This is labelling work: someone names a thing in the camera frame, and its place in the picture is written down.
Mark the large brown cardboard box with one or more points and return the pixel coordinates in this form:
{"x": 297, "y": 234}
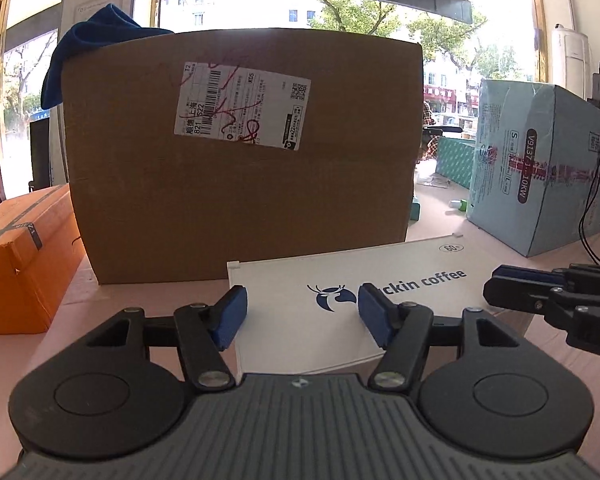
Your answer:
{"x": 240, "y": 160}

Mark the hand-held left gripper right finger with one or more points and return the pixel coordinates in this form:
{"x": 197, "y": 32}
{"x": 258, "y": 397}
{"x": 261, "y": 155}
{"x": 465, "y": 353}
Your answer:
{"x": 371, "y": 316}

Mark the white wall notice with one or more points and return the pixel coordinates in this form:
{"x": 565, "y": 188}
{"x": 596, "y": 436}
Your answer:
{"x": 99, "y": 9}

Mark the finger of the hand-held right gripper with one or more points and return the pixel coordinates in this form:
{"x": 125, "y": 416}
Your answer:
{"x": 517, "y": 290}

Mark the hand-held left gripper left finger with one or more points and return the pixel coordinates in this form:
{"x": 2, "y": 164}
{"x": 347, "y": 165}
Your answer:
{"x": 230, "y": 316}

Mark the white standing air conditioner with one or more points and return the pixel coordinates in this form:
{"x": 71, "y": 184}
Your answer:
{"x": 570, "y": 55}

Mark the white paper bag blue logo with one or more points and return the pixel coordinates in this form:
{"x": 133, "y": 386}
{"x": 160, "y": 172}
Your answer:
{"x": 300, "y": 332}

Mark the light blue cardboard box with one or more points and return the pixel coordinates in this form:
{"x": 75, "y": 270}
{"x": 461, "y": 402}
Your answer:
{"x": 530, "y": 170}

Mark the orange cardboard box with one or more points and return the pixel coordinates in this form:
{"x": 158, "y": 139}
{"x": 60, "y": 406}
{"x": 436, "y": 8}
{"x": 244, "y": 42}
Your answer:
{"x": 22, "y": 260}

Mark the blue cloth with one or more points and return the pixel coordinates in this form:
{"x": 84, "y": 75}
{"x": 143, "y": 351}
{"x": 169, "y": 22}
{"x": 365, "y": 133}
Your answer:
{"x": 82, "y": 45}

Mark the teal patterned box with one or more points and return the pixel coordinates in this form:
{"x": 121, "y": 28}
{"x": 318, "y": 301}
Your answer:
{"x": 455, "y": 162}

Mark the black monitor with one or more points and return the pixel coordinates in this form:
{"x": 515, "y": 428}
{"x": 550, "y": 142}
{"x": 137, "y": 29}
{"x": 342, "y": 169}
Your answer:
{"x": 40, "y": 152}

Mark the light pink desktop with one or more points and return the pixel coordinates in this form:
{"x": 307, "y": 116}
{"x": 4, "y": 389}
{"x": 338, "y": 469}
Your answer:
{"x": 570, "y": 380}

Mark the small green cup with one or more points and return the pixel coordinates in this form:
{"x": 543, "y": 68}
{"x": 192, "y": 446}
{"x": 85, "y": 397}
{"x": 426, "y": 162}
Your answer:
{"x": 463, "y": 205}

